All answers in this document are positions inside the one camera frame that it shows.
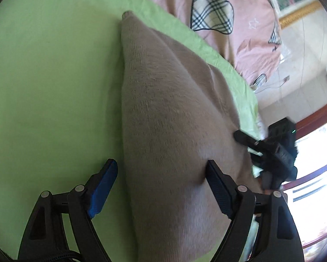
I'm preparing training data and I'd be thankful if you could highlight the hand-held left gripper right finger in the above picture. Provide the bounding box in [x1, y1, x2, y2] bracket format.
[206, 160, 303, 262]

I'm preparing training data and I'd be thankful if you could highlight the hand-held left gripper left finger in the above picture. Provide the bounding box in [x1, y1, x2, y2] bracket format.
[17, 158, 118, 262]

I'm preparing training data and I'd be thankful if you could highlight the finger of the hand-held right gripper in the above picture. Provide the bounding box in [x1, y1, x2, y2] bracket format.
[234, 130, 266, 155]

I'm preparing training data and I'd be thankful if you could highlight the grey knit sweater brown hem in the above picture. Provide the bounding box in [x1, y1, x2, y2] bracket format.
[120, 10, 262, 262]

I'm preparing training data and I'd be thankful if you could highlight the light green bed sheet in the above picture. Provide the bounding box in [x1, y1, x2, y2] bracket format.
[0, 0, 262, 262]

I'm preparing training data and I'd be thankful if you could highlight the pink quilt with plaid hearts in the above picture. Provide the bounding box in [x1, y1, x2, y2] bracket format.
[103, 0, 282, 90]

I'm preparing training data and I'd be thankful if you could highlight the red-brown wooden window frame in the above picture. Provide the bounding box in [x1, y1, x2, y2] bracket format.
[281, 100, 327, 254]

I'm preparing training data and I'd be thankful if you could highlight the gold picture frame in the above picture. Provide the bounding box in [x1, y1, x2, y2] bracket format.
[267, 0, 324, 30]

